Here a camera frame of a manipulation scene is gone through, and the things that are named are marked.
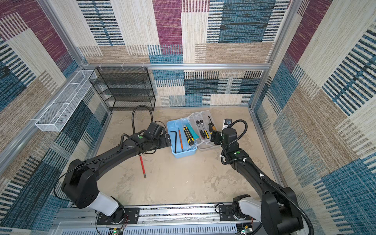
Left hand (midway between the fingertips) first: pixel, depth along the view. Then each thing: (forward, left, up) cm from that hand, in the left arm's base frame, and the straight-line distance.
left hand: (166, 139), depth 86 cm
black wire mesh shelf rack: (+41, +34, +5) cm, 54 cm away
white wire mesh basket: (+1, +51, +19) cm, 55 cm away
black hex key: (+6, -4, -12) cm, 14 cm away
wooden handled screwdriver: (+9, -29, -2) cm, 30 cm away
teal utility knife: (+6, -16, -4) cm, 18 cm away
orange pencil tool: (+5, -8, -13) cm, 16 cm away
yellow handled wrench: (+3, -24, -1) cm, 24 cm away
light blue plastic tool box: (-2, -21, -4) cm, 22 cm away
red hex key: (-11, +15, -13) cm, 23 cm away
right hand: (+2, -31, +3) cm, 31 cm away
